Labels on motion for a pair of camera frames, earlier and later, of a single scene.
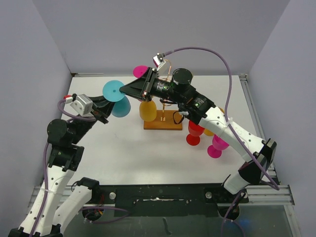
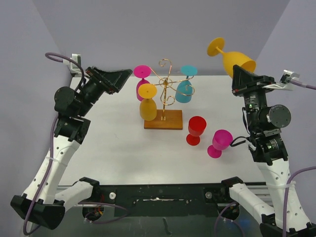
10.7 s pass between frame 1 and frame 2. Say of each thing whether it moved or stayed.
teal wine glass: moved
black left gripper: moved
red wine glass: stayed
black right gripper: moved
